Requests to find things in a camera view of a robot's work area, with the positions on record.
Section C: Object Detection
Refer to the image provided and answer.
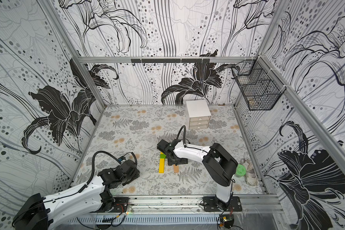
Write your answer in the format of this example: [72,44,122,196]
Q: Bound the black camera cable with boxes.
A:
[176,125,187,144]
[86,150,138,186]

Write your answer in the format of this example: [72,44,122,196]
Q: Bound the black wall mounted bar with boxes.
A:
[131,58,210,63]

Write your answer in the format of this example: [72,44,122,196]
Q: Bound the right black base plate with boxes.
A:
[203,196,242,212]

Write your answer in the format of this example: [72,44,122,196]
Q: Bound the small electronics board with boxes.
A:
[219,216,234,229]

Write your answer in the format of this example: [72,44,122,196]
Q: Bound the black wire basket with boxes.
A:
[231,58,282,111]

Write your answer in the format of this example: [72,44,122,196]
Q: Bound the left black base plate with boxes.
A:
[103,197,129,213]

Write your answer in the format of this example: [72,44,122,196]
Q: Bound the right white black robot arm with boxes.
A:
[157,139,238,205]

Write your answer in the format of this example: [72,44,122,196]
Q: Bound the left black camera cable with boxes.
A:
[86,150,138,186]

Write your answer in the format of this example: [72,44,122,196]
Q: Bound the green round lid container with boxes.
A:
[235,164,246,177]

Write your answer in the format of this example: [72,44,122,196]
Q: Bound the white slotted cable duct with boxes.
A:
[68,214,218,225]

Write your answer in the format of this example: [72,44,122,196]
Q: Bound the right black camera cable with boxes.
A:
[176,125,187,144]

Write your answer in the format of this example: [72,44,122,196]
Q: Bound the crumpled beige cloth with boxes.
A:
[240,159,258,186]

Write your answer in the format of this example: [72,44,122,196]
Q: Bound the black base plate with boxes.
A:
[203,196,242,212]
[103,197,129,213]

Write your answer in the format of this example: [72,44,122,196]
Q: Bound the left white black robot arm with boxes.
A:
[12,160,140,230]

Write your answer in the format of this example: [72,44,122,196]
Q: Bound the white mini drawer cabinet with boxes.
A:
[186,100,211,130]

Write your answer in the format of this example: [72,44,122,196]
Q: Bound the natural wood building block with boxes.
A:
[173,165,179,173]

